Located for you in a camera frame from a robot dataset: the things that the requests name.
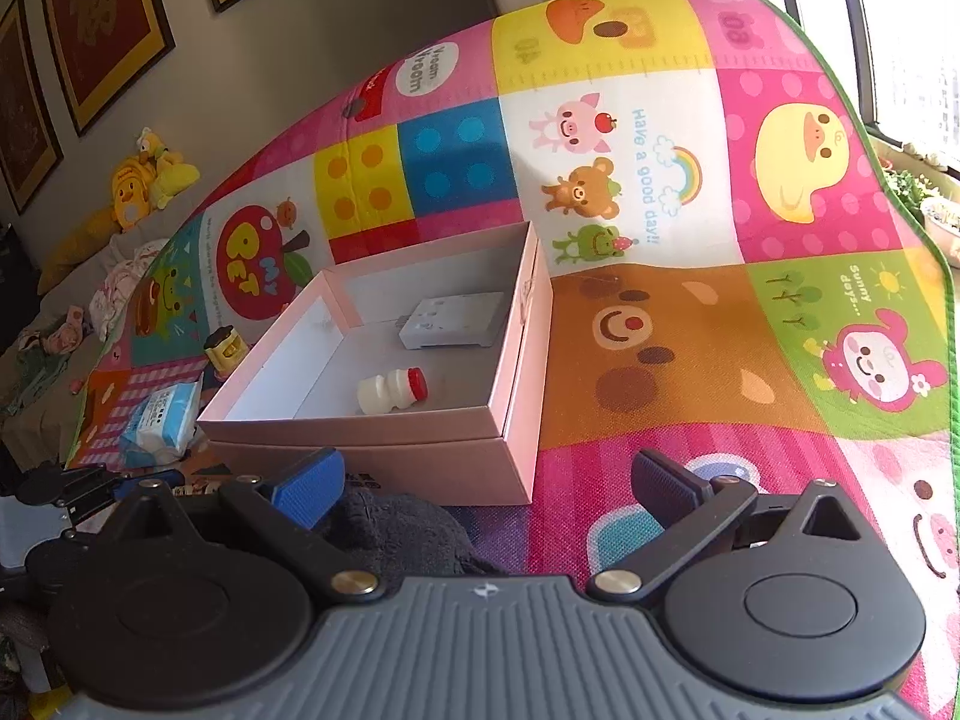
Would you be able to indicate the white power adapter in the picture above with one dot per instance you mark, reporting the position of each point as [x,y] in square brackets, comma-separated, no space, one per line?
[450,319]

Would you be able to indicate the small potted plant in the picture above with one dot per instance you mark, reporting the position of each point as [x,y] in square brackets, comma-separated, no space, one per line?
[934,202]

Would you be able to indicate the yellow cheese toy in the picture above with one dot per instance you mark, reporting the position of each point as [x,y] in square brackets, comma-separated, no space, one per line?
[225,351]

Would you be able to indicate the blue tissue pack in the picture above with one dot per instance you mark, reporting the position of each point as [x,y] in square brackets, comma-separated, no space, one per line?
[161,420]

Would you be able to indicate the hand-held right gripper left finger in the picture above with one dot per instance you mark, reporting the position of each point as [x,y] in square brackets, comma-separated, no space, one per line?
[309,477]

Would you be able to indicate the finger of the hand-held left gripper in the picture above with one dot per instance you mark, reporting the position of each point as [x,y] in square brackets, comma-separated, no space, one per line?
[150,480]

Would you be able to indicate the pink and white cloth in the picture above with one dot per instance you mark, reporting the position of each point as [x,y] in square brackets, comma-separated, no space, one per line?
[124,289]

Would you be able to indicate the black plush toy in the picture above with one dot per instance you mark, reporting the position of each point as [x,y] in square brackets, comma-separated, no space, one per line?
[405,532]

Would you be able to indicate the black window frame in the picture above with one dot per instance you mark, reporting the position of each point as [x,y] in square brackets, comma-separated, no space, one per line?
[847,7]

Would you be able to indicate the colourful cartoon play mat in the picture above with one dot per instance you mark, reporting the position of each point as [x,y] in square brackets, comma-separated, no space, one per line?
[675,360]

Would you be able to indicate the small yellow plush toy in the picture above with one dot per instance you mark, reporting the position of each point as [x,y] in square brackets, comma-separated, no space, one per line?
[169,172]

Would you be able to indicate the pink cardboard box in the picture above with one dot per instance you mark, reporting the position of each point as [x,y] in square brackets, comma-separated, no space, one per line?
[450,457]

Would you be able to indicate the large yellow plush toy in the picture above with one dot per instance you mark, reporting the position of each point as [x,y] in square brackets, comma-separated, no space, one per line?
[133,195]

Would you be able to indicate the grey sofa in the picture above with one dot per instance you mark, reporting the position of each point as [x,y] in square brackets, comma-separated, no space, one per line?
[45,382]

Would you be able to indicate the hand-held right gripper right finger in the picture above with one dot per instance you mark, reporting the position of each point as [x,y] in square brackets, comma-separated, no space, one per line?
[664,484]

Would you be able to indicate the white bottle with red cap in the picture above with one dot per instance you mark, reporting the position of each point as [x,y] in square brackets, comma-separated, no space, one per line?
[382,394]

